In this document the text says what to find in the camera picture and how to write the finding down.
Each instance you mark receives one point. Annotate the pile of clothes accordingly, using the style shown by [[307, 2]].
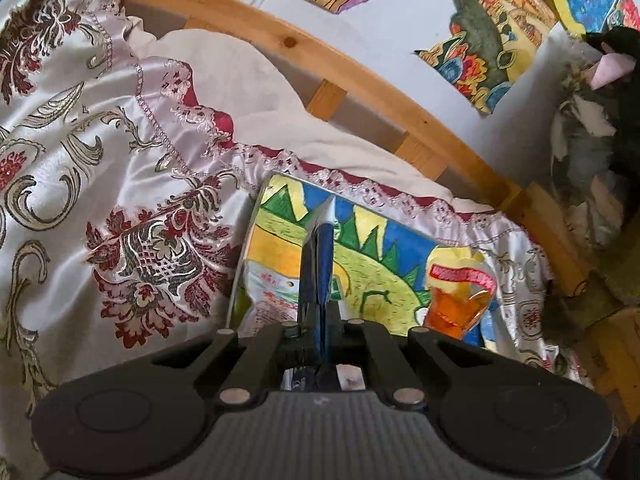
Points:
[[600, 135]]

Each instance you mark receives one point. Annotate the floral satin blanket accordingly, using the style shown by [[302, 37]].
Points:
[[100, 160]]

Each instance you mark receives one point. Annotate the white pillow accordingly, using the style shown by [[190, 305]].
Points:
[[250, 90]]

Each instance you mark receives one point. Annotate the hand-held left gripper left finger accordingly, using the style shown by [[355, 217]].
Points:
[[292, 335]]

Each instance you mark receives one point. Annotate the wooden bed frame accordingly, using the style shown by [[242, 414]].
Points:
[[280, 35]]

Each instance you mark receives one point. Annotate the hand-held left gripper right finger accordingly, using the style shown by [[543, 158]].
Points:
[[350, 335]]

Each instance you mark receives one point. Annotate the landscape wall poster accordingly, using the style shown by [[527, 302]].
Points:
[[490, 30]]

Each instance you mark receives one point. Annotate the clear orange jelly packet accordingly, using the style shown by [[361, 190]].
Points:
[[455, 310]]

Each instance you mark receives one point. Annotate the metal tray with coloured drawing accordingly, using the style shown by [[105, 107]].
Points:
[[380, 260]]

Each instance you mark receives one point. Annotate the dark blue snack packet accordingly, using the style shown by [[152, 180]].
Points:
[[320, 260]]

